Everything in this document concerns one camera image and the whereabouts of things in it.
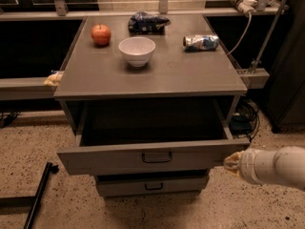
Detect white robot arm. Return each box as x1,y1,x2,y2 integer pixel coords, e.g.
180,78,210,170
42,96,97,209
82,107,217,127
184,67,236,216
223,146,305,191

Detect black cable bundle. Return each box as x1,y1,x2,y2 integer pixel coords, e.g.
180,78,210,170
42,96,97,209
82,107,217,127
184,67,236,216
230,98,261,142

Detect grey top drawer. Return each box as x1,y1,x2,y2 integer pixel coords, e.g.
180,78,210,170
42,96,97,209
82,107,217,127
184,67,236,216
58,98,249,176

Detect white cable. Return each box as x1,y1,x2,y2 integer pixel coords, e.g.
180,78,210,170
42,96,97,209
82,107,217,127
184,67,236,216
226,12,254,56

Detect black floor bar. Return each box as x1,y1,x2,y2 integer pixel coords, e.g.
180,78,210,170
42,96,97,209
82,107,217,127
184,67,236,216
23,162,59,229

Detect red apple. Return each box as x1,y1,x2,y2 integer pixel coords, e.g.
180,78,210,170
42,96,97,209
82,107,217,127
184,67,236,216
91,24,112,46

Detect crushed silver blue can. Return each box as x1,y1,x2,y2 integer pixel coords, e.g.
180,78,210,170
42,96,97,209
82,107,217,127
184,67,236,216
183,35,219,52

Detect white bowl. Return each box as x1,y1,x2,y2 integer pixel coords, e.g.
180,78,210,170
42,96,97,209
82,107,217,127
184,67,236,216
118,36,155,67

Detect grey lower drawer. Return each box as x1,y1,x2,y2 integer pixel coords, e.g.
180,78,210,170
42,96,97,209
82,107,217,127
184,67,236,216
95,169,210,198

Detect white power strip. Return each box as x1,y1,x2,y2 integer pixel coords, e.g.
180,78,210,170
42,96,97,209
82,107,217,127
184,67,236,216
230,0,256,16

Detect grey drawer cabinet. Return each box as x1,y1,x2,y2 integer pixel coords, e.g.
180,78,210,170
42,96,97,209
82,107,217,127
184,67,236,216
53,14,249,198

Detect blue chip bag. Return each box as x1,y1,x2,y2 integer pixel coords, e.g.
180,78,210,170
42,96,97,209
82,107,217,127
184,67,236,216
128,11,171,33

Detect grey drawer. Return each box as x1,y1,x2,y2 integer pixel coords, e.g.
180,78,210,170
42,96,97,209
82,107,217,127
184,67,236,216
58,98,249,176
95,169,210,198

